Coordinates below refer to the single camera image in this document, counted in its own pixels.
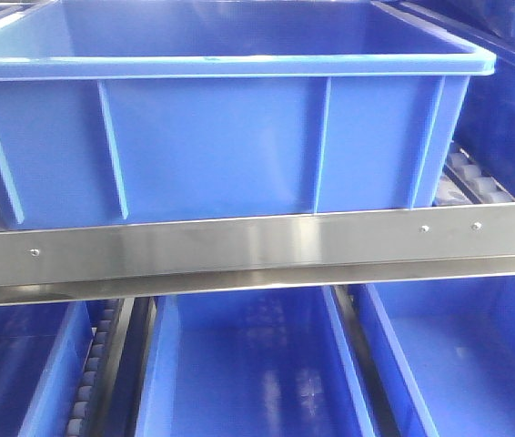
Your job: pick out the blue bin bottom right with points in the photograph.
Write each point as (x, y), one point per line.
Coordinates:
(445, 353)

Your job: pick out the blue bin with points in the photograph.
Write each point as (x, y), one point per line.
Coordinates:
(43, 348)
(486, 126)
(445, 353)
(252, 363)

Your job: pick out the right shelf roller track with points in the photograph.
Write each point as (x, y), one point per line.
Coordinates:
(464, 182)

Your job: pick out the blue bin bottom centre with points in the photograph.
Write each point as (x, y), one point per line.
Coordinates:
(252, 363)

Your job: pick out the blue bin behind right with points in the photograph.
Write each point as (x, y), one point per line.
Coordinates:
(486, 126)

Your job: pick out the steel lower shelf rail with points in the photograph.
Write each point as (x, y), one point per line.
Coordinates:
(253, 253)

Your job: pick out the lower left roller track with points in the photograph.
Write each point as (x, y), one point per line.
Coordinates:
(94, 393)

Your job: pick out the large blue target box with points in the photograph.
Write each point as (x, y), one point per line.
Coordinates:
(116, 112)

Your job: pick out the blue bin bottom left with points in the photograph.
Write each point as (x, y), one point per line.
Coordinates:
(43, 348)

